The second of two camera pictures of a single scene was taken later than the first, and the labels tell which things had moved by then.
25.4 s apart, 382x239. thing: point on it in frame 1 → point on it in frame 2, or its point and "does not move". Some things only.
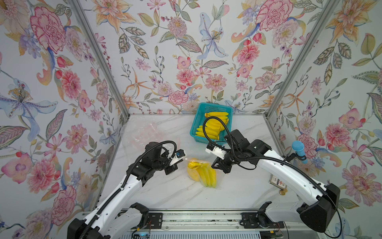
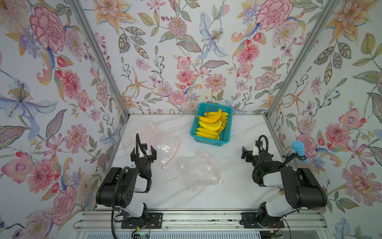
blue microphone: (298, 146) does not move
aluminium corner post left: (103, 57) does not move
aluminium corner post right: (325, 16) does not move
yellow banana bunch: (202, 172) → (214, 117)
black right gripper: (219, 162) → (249, 155)
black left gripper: (173, 167) → (153, 153)
